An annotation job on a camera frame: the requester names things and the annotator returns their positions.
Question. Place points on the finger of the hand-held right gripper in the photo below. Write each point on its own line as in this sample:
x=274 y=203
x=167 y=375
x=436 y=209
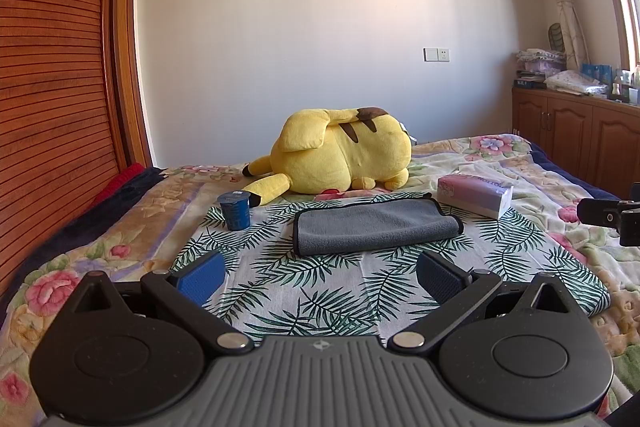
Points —
x=602 y=212
x=636 y=192

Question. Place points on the leaf print cloth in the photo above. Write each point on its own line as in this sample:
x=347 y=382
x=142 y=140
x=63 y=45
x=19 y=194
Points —
x=325 y=279

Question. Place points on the blue cup with lid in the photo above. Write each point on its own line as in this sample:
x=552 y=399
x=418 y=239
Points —
x=236 y=212

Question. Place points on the white wall socket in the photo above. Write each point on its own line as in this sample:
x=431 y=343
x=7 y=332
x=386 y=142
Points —
x=443 y=55

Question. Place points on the folded cloth in plastic bag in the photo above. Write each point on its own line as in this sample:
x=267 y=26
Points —
x=575 y=82

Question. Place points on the dark flat boxes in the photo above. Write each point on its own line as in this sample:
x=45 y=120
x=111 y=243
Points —
x=529 y=80

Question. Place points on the dark hand fan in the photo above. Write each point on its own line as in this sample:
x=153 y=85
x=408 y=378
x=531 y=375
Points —
x=556 y=38

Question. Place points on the stack of folded linens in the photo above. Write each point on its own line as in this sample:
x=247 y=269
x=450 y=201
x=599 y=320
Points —
x=540 y=61

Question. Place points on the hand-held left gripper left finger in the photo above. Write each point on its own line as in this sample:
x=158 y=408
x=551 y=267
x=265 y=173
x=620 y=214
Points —
x=202 y=274

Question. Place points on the wooden cabinet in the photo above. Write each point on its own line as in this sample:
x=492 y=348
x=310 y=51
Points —
x=565 y=132

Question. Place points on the white wall switch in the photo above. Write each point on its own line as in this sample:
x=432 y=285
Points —
x=430 y=55

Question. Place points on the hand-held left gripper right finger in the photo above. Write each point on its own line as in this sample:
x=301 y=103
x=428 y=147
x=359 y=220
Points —
x=440 y=274

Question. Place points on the pink and white tissue pack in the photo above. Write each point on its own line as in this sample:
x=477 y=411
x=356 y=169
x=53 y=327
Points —
x=472 y=194

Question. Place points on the row of blue boxes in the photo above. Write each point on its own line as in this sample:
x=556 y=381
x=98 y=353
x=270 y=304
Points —
x=596 y=73

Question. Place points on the wooden louvred wardrobe door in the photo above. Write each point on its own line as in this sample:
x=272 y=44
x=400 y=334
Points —
x=50 y=82

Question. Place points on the white bottle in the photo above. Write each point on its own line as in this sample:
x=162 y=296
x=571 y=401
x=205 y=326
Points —
x=636 y=76

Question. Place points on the red cloth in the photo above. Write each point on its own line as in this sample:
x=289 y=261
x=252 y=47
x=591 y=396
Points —
x=122 y=182

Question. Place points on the yellow plush toy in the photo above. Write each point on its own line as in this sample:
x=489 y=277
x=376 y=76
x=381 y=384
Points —
x=340 y=152

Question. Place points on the purple and grey towel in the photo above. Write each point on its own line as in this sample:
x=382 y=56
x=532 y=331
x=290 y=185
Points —
x=375 y=224

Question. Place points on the wooden room door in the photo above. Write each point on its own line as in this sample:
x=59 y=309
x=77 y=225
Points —
x=131 y=32

